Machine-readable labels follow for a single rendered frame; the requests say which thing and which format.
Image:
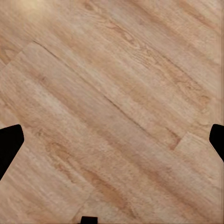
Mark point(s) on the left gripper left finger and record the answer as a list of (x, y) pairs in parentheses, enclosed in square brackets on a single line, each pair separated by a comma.
[(11, 140)]

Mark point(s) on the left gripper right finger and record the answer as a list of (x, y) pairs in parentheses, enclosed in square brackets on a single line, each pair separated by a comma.
[(217, 139)]

